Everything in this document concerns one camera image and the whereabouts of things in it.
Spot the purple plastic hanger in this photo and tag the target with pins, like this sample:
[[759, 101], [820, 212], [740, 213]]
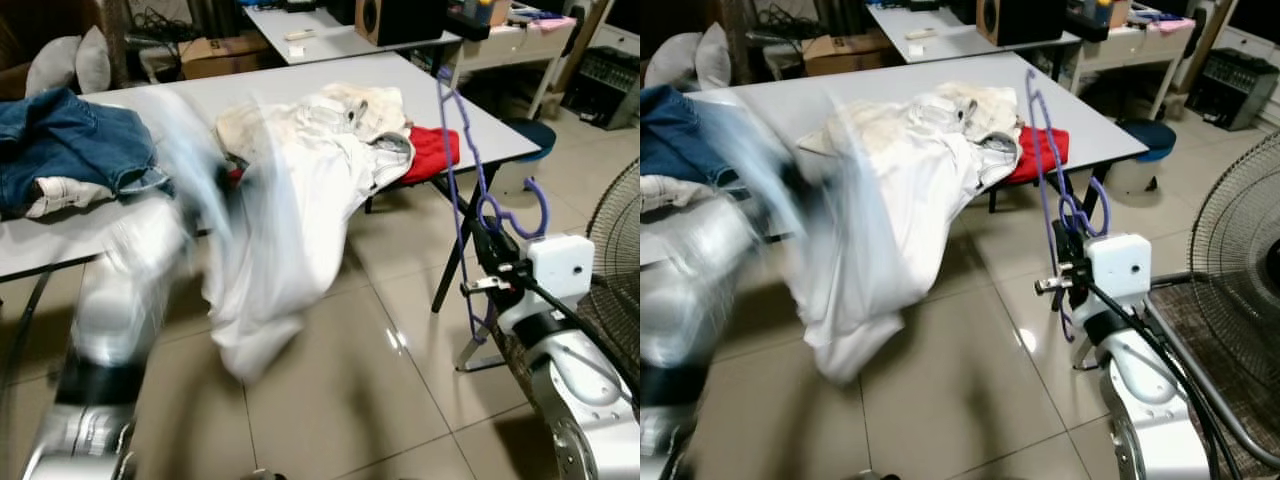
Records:
[[1045, 170], [455, 170]]

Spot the plain white t-shirt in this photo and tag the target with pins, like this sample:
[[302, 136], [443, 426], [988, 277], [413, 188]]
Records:
[[890, 230], [290, 230]]

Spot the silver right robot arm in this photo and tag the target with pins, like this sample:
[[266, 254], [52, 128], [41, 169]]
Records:
[[1150, 400], [590, 400]]

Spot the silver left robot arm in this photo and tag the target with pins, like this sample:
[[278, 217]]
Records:
[[120, 290], [690, 290]]

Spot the plaid seat metal chair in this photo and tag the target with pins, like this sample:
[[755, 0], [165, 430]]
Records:
[[520, 350], [1240, 430]]

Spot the black standing fan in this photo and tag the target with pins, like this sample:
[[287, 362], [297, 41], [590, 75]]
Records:
[[618, 230], [1235, 210]]

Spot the red cloth garment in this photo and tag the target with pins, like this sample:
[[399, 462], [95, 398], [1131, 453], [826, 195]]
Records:
[[1045, 150], [435, 150]]

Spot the white jeans black stitching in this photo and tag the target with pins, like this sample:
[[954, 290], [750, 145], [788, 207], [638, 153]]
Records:
[[395, 155], [1000, 150]]

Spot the blue-lidded waste bin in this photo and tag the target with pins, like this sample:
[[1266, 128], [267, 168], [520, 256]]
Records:
[[1150, 135], [535, 135]]

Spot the off-white cloth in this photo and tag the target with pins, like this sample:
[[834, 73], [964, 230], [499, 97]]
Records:
[[665, 190], [65, 195]]

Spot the cream cloth garment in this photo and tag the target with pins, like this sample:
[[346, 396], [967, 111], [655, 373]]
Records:
[[340, 105], [960, 105]]

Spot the black audio device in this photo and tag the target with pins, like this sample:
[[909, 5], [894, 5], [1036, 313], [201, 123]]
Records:
[[605, 85], [1230, 85]]

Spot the white desk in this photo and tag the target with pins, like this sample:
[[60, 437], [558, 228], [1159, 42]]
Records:
[[1140, 45], [520, 45]]

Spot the blue denim garment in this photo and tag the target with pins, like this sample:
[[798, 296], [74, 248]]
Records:
[[70, 140], [690, 130]]

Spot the black speaker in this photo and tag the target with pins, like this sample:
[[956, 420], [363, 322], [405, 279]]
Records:
[[400, 20], [1020, 20]]

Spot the grey pillow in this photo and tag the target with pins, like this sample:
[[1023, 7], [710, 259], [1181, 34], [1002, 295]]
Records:
[[50, 65], [672, 60], [93, 58], [712, 50]]

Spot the white remote control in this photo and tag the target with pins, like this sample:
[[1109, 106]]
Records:
[[922, 34], [300, 35]]

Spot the brown cardboard box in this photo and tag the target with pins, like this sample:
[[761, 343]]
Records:
[[225, 58], [845, 55]]

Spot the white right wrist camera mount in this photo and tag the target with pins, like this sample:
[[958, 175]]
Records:
[[560, 265], [1120, 265]]

